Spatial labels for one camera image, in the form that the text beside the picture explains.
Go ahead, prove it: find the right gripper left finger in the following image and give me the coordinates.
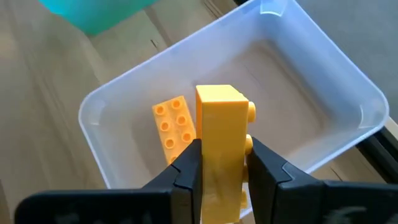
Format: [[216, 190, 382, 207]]
[[14, 138, 205, 224]]

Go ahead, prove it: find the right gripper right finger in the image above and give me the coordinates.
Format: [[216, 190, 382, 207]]
[[246, 136, 398, 224]]

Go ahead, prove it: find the yellow toy brick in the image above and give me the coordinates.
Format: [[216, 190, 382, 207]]
[[151, 95, 197, 166], [195, 84, 257, 224]]

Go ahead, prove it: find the clear white plastic bin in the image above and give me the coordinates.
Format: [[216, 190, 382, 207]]
[[78, 0, 390, 219]]

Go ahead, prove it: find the teal translucent plastic bin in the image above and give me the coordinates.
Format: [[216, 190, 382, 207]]
[[37, 0, 160, 35]]

